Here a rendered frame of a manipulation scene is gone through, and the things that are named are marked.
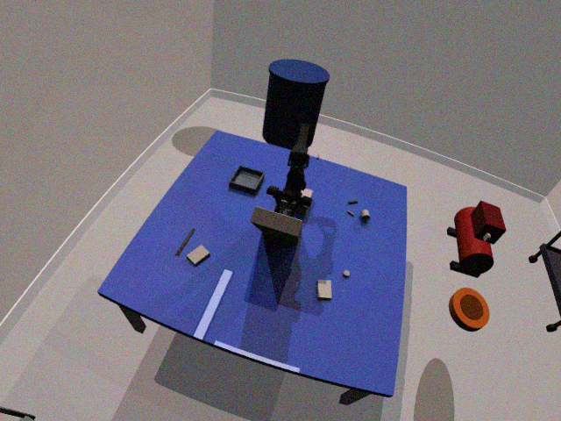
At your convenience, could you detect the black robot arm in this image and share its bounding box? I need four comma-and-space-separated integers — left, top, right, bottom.
280, 123, 315, 203

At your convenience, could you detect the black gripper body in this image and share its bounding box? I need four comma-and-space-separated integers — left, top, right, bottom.
266, 179, 312, 207

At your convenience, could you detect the tan service panel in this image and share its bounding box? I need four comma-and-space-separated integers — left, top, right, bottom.
250, 206, 303, 243

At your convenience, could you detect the dark grey narrow bar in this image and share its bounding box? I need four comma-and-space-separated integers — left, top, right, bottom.
176, 227, 195, 255

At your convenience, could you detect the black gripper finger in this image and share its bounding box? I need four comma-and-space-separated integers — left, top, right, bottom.
290, 202, 302, 217
273, 196, 281, 213

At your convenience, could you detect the tan flat square block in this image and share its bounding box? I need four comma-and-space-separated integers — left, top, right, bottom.
317, 280, 332, 300
187, 245, 209, 265

